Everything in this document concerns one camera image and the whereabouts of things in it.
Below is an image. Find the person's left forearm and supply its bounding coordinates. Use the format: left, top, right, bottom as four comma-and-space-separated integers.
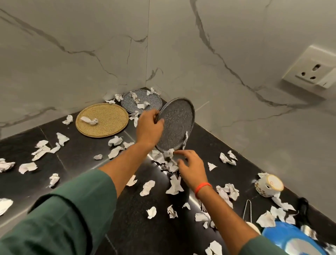
98, 142, 155, 198

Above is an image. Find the blue frying pan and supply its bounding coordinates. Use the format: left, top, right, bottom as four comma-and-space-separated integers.
261, 197, 330, 255

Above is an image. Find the tan speckled plate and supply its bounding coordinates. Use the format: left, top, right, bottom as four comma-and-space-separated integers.
75, 103, 129, 138

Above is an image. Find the white wall socket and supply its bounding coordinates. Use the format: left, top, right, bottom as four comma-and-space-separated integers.
282, 45, 336, 91

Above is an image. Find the grey speckled plate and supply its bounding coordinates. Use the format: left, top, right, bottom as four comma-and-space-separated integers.
154, 97, 196, 153
120, 89, 163, 115

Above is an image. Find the orange thread wristband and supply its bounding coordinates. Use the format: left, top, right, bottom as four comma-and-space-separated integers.
194, 182, 213, 199

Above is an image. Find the green shirt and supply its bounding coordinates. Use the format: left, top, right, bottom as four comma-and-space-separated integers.
0, 169, 289, 255

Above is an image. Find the person's right hand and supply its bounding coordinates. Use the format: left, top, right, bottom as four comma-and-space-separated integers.
174, 150, 210, 193

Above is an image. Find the white ceramic mug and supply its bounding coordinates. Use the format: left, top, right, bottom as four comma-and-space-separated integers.
254, 174, 285, 198

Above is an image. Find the person's left hand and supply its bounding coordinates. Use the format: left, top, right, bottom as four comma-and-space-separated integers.
135, 109, 165, 151

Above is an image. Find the small black steel cup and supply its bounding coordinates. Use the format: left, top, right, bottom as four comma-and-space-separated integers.
242, 199, 262, 235

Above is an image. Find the person's right forearm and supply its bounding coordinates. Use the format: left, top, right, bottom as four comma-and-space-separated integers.
196, 186, 261, 255

